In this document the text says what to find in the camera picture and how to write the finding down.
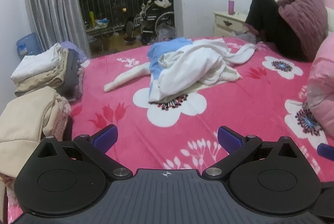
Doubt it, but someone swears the black wheelchair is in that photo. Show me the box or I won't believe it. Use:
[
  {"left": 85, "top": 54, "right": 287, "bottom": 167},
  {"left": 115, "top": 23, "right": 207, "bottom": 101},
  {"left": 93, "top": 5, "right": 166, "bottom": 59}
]
[{"left": 133, "top": 0, "right": 176, "bottom": 45}]

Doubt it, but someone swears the white sweatshirt orange print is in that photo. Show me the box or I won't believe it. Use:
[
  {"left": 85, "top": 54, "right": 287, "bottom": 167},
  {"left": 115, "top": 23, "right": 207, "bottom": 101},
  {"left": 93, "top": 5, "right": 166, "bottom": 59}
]
[{"left": 158, "top": 38, "right": 257, "bottom": 100}]

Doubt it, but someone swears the blue water jug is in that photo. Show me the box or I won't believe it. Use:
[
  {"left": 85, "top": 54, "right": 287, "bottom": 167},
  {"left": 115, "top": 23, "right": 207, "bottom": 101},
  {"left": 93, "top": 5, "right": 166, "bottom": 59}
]
[{"left": 16, "top": 32, "right": 43, "bottom": 61}]

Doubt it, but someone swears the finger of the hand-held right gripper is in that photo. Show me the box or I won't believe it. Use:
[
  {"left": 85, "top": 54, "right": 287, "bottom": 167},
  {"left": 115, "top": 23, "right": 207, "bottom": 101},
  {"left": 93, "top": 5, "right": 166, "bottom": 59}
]
[{"left": 317, "top": 143, "right": 334, "bottom": 160}]

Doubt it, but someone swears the stack of folded clothes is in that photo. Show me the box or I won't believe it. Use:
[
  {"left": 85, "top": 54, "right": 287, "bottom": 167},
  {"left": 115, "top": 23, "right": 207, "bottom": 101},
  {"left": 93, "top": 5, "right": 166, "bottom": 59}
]
[
  {"left": 0, "top": 87, "right": 73, "bottom": 188},
  {"left": 10, "top": 41, "right": 90, "bottom": 103}
]

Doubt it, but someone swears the cream nightstand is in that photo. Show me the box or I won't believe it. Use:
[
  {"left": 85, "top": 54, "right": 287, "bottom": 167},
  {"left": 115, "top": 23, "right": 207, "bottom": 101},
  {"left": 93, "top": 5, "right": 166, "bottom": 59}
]
[{"left": 213, "top": 10, "right": 251, "bottom": 38}]

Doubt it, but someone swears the small cluttered table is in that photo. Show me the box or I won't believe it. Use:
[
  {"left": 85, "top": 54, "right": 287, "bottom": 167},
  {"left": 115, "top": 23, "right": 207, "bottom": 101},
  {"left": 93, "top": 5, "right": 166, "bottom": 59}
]
[{"left": 85, "top": 18, "right": 116, "bottom": 51}]

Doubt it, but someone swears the pink floral blanket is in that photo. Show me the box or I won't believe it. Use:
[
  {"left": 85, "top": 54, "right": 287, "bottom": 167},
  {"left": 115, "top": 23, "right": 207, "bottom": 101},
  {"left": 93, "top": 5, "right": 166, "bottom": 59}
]
[{"left": 5, "top": 36, "right": 334, "bottom": 224}]

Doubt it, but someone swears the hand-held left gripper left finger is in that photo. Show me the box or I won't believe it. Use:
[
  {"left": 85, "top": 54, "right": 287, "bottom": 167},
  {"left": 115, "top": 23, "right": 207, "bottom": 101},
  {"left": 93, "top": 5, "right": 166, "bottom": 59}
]
[{"left": 38, "top": 124, "right": 133, "bottom": 181}]

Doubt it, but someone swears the pink quilt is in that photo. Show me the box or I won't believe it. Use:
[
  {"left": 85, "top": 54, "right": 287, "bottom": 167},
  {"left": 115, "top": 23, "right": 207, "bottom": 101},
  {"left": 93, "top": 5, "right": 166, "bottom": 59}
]
[{"left": 306, "top": 31, "right": 334, "bottom": 133}]

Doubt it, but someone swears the clear plastic bag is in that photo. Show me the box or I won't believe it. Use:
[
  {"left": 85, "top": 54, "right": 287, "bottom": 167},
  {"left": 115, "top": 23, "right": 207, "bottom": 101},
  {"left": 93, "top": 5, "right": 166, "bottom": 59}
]
[{"left": 156, "top": 23, "right": 177, "bottom": 41}]

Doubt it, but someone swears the cream sweater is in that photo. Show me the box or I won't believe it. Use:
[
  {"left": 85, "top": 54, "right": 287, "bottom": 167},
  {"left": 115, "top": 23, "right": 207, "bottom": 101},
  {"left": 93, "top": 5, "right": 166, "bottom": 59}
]
[{"left": 104, "top": 62, "right": 243, "bottom": 105}]

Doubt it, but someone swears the blue shirt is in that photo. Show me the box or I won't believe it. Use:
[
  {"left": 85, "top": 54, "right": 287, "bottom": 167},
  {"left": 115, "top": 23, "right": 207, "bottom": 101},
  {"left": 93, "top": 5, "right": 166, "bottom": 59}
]
[{"left": 147, "top": 37, "right": 195, "bottom": 103}]

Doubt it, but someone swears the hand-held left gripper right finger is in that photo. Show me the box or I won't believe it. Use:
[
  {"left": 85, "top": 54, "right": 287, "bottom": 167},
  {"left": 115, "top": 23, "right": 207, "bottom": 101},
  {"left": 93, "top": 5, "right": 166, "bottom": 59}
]
[{"left": 202, "top": 125, "right": 300, "bottom": 181}]

